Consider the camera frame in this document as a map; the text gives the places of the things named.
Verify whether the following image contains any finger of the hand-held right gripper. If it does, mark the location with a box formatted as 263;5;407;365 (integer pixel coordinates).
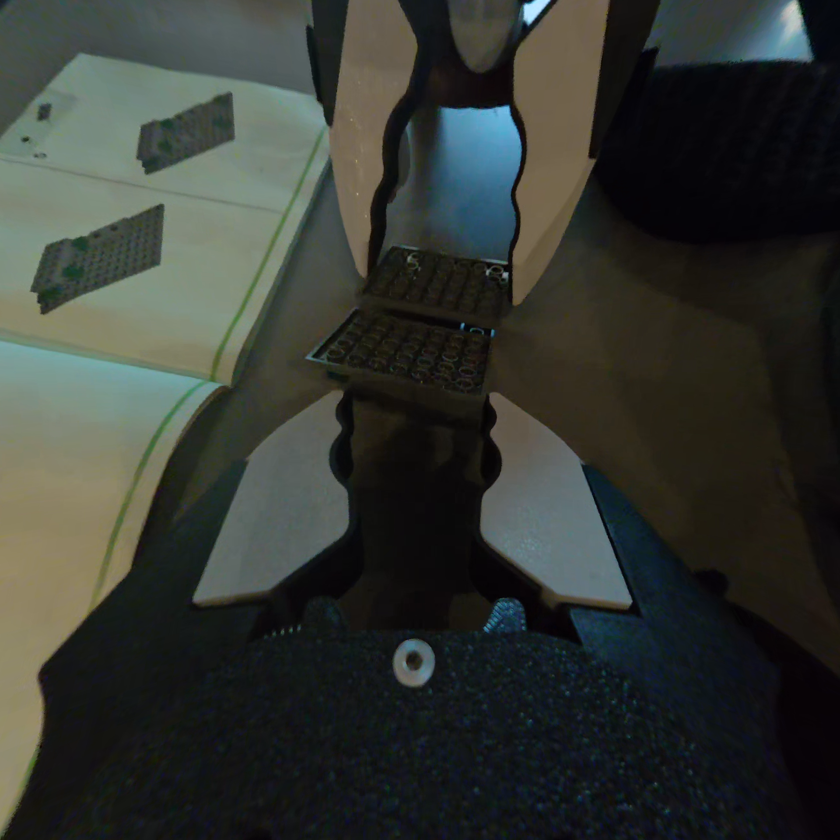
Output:
328;0;424;283
507;0;613;307

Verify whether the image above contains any open instruction booklet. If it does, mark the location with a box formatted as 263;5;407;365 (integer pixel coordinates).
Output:
0;52;333;808

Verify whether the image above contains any dark grey studded brick plate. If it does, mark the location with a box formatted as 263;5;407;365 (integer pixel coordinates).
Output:
359;245;515;323

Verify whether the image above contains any black dimpled tray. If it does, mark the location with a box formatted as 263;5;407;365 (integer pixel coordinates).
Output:
600;46;840;245

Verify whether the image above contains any grey desk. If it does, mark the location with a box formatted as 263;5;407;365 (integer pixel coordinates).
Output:
0;0;840;631

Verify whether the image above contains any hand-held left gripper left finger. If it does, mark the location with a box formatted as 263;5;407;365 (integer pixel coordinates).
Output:
192;391;363;608

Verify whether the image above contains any grey brick plate assembly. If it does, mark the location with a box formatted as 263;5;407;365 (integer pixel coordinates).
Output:
304;308;498;416

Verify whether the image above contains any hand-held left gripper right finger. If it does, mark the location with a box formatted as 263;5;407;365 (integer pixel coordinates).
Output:
468;390;635;611

